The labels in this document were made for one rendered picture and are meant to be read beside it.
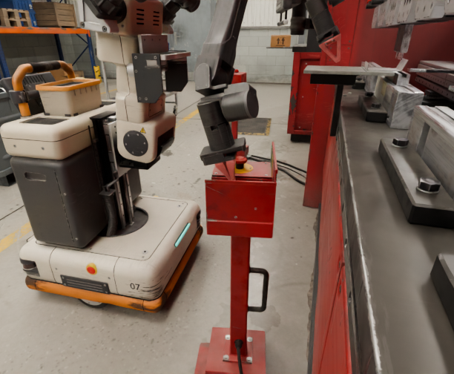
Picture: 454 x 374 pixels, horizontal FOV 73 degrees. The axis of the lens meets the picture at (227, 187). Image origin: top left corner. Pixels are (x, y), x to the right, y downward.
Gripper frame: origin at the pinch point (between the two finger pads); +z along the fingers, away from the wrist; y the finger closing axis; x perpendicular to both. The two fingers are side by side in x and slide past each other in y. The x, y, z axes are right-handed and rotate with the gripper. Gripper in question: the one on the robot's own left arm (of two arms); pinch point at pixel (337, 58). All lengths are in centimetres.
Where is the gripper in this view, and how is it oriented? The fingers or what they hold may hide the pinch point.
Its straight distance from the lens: 114.2
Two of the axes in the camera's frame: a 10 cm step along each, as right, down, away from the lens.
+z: 4.6, 8.5, 2.6
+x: -8.4, 3.2, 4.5
